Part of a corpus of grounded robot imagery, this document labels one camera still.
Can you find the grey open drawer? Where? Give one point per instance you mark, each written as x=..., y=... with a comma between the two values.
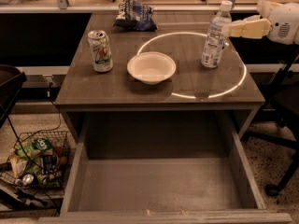
x=162, y=168

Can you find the dark bin at left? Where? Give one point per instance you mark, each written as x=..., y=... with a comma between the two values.
x=11, y=81

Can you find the silver can in basket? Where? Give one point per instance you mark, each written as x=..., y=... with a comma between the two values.
x=28, y=179

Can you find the green snack bag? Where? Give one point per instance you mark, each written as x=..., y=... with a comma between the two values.
x=32, y=151

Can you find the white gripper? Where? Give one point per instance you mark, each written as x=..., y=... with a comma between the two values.
x=282, y=22

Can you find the white green soda can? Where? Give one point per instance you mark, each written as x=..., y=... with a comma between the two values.
x=100, y=50

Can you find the blue chip bag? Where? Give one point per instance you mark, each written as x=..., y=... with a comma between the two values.
x=135, y=16

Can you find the black office chair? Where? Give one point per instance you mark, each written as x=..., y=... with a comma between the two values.
x=286, y=103

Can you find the grey wooden cabinet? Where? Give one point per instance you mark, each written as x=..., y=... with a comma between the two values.
x=181, y=36

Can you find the white paper bowl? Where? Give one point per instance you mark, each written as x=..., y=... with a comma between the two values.
x=151, y=67

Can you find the clear plastic water bottle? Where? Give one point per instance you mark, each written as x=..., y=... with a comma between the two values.
x=215, y=39

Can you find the wire basket with trash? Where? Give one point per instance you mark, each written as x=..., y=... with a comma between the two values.
x=52, y=170

